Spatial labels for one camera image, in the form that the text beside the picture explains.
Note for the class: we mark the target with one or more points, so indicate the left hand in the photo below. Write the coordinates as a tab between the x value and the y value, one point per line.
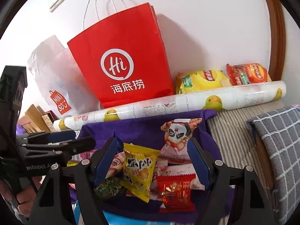
25	198

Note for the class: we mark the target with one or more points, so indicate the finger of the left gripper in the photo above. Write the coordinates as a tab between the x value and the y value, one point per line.
75	147
61	136

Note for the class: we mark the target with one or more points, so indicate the grey checked fabric pouch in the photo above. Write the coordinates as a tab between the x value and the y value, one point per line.
279	132

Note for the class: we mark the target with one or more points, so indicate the orange chips bag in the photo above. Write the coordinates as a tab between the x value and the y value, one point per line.
243	74

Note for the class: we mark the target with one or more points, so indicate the red festive snack packet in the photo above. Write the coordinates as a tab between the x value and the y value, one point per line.
175	193

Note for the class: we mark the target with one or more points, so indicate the yellow chips bag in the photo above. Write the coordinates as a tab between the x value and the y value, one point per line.
200	80

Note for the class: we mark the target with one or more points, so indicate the red Haidilao paper bag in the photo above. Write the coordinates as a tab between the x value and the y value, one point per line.
123	57

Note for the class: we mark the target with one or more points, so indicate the brown wooden door frame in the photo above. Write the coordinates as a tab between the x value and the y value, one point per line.
278	39

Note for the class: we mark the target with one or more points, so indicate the pink panda snack packet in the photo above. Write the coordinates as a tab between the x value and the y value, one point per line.
177	134

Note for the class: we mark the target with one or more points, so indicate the pink strawberry bear snack stick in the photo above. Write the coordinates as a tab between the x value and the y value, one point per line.
116	165

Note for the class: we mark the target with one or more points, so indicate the yellow cracker snack packet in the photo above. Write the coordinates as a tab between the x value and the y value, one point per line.
138	168

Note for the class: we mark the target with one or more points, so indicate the rolled lemon print mat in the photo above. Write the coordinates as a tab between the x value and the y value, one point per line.
218	99

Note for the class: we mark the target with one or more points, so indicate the green cracker snack packet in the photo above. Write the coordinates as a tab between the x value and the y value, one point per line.
111	187

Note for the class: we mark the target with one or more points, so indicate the white wall hook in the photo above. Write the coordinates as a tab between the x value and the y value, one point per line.
55	5

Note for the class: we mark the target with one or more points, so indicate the striped quilted bed cover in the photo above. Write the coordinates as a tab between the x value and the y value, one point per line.
239	147

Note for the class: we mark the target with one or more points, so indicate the wooden boxes stack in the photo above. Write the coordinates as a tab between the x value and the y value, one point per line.
32	121

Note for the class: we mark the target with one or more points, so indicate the small pink white candy packet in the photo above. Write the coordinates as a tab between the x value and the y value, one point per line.
185	169

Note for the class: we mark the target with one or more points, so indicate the blue tissue pack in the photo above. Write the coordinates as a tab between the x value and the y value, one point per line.
115	219

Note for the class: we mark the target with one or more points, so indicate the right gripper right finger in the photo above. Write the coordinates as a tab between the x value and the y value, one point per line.
250	204

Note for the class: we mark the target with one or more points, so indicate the white Miniso shopping bag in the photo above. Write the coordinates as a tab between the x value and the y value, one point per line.
60	81

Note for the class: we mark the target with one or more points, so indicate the purple towel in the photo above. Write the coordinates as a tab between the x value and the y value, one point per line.
147	132

